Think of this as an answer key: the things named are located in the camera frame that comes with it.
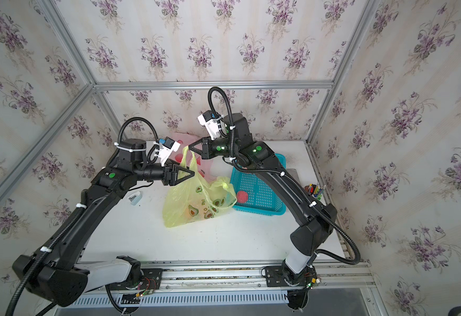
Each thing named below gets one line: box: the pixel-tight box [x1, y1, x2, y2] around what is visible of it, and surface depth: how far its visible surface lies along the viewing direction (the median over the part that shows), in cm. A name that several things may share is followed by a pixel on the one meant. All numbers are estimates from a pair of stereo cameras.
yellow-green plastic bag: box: [162, 146, 237, 228], surface depth 73 cm
